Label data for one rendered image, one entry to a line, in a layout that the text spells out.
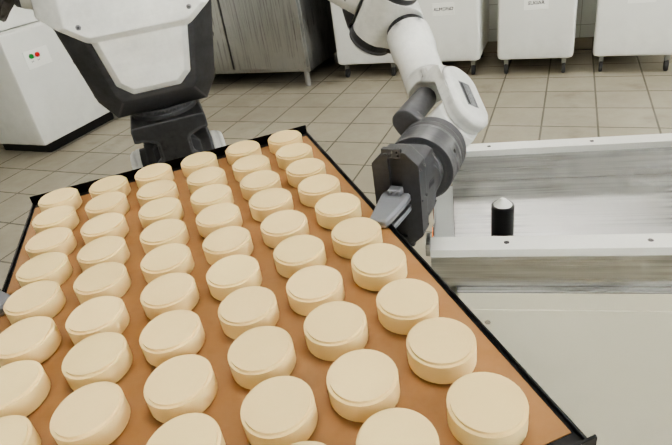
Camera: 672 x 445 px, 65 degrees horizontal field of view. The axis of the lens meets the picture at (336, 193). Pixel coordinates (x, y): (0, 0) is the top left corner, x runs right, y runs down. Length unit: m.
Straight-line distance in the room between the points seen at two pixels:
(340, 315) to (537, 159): 0.61
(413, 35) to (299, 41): 3.50
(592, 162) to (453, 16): 3.28
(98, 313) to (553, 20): 3.85
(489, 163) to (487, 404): 0.64
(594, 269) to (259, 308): 0.44
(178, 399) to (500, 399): 0.22
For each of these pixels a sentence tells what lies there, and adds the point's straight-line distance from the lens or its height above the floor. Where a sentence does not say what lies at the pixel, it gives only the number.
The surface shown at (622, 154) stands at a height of 0.88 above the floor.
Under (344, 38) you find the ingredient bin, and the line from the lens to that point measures 4.45.
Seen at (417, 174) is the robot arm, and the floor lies 1.03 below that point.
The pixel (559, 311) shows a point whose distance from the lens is 0.75.
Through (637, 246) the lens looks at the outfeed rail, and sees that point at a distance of 0.72.
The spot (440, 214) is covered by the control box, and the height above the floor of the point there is 0.84.
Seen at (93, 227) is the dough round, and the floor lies 1.02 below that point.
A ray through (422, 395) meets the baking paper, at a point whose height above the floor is 1.00.
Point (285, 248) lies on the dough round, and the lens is 0.52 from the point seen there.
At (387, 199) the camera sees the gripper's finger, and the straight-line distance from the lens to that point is 0.59.
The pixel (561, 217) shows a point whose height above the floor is 0.84.
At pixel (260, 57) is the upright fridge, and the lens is 4.55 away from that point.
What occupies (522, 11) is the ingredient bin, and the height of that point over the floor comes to 0.47.
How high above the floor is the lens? 1.30
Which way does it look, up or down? 28 degrees down
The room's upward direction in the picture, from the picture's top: 9 degrees counter-clockwise
